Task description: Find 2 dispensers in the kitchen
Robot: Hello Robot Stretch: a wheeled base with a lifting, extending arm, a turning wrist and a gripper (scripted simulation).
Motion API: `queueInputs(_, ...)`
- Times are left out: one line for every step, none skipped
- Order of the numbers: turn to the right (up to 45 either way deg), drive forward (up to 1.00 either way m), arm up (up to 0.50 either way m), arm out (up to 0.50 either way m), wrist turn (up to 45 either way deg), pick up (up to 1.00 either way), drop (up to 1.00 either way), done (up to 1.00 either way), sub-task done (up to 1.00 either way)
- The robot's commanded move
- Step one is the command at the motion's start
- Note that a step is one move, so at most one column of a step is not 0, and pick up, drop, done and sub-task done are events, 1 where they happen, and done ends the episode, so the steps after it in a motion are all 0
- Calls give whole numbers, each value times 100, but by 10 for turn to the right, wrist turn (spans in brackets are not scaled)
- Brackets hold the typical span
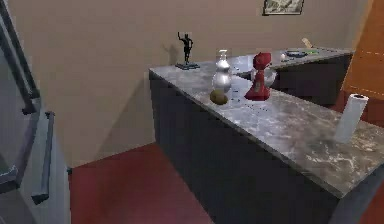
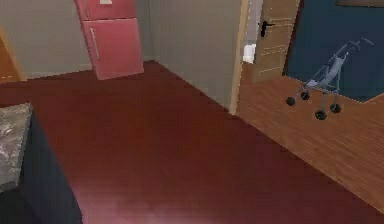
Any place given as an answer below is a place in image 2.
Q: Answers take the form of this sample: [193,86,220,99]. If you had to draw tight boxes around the red fridge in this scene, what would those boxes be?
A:
[73,0,145,81]

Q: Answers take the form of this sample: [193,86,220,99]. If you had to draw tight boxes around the brown wooden room door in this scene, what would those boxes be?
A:
[246,0,301,84]

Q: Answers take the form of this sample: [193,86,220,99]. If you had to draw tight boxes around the grey baby stroller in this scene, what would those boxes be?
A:
[285,37,375,121]

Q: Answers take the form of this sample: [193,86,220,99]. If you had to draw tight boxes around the dark counter with marble top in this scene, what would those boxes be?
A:
[0,102,83,224]

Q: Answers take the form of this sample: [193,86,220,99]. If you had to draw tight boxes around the orange wooden cupboard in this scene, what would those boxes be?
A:
[0,29,24,84]

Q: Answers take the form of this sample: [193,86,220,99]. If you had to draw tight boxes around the black door handle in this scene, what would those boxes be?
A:
[259,20,276,38]

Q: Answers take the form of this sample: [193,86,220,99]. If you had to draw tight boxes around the grey fridge handle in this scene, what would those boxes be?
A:
[89,27,100,61]

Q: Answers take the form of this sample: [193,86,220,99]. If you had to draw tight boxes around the dark framed wall picture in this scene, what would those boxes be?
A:
[335,0,384,8]

